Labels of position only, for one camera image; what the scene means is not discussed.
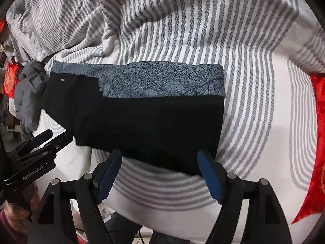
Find person's left hand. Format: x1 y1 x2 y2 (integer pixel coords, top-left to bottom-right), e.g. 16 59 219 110
4 183 40 235

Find black garment blue patterned band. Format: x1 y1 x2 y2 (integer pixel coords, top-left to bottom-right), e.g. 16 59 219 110
43 61 225 176

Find grey white striped duvet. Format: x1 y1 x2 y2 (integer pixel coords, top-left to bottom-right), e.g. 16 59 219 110
6 0 324 243

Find maroon left sleeve forearm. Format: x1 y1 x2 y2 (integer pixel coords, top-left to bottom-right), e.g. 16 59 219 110
0 210 28 244

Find person's jeans legs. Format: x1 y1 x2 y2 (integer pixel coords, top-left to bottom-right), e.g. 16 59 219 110
105 212 190 244

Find grey crumpled garment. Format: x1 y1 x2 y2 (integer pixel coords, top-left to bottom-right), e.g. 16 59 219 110
14 60 48 139

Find red embroidered cushion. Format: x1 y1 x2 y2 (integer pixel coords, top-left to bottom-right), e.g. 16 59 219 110
291 74 325 225

